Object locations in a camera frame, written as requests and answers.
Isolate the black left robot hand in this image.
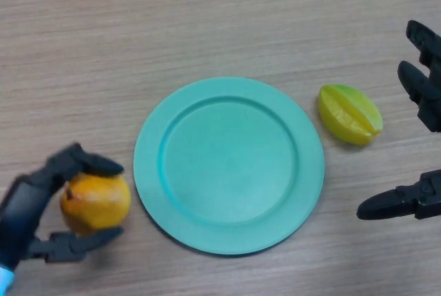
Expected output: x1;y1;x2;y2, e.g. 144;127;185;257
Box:
0;142;125;271

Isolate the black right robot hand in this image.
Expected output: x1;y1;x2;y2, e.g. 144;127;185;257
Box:
356;19;441;221

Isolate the yellow orange pear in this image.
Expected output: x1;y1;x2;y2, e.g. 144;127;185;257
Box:
60;171;132;235

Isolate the green round plate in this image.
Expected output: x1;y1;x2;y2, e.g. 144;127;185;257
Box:
133;76;325;257

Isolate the yellow green starfruit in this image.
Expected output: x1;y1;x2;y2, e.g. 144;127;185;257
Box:
317;83;384;146

